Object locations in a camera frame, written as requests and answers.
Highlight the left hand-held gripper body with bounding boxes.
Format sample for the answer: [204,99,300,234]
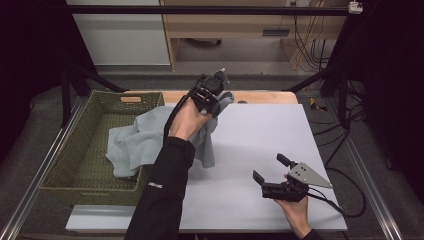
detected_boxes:
[189,68,231,113]

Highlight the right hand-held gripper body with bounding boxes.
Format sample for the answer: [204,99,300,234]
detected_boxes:
[261,161,334,203]

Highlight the grey cloth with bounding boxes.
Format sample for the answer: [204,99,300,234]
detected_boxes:
[105,91,235,179]

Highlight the green woven basket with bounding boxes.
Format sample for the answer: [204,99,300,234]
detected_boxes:
[38,90,166,207]

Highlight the person's right hand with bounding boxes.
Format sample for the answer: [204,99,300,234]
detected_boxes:
[272,194,313,240]

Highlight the person's left hand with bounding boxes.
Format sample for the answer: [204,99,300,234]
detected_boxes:
[167,97,218,142]

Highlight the white table board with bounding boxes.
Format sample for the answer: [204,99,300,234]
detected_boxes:
[65,102,349,233]

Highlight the yellow and black tool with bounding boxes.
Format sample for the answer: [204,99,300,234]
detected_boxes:
[309,97,328,113]

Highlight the wooden desk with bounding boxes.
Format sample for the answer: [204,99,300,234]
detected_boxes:
[159,0,348,72]

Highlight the black metal stand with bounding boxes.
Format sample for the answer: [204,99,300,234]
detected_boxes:
[60,59,129,128]
[282,63,351,129]

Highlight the white cabinet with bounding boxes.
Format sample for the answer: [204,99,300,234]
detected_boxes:
[65,0,172,67]

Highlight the small white device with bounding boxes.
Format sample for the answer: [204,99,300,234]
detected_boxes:
[347,1,364,15]

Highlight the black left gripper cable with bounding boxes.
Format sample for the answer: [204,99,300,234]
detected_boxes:
[162,81,202,141]

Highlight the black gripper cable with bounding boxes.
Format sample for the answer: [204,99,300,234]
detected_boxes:
[307,166,368,220]
[162,81,202,141]

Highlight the black floor cables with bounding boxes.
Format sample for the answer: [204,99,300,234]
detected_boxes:
[308,79,368,168]

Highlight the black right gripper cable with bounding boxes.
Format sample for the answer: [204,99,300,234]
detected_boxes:
[307,166,368,220]

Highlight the aluminium frame rail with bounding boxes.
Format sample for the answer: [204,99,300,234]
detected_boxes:
[323,99,405,240]
[0,95,88,240]

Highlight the black horizontal frame bar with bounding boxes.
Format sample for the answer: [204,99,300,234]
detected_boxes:
[62,4,355,17]

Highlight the bundle of hanging cables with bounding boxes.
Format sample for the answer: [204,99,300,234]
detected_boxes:
[289,14,329,72]

